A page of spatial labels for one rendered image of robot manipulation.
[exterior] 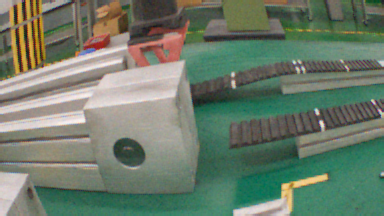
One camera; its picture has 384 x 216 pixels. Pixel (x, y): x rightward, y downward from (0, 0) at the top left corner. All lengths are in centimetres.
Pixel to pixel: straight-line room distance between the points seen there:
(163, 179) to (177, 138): 5
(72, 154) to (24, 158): 9
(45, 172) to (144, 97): 16
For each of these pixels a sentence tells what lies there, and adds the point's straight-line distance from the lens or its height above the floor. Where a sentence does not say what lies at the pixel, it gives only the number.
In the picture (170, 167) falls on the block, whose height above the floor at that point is 81.
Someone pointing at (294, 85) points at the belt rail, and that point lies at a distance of 62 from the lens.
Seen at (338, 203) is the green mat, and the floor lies 78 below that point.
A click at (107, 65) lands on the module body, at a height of 86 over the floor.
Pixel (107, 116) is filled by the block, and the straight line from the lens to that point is 40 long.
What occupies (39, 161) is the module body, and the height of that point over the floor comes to 81.
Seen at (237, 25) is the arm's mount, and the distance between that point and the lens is 103.
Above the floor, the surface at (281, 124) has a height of 81.
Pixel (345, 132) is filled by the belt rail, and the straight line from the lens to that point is 46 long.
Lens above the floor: 100
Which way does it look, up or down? 21 degrees down
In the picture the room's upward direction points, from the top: 9 degrees counter-clockwise
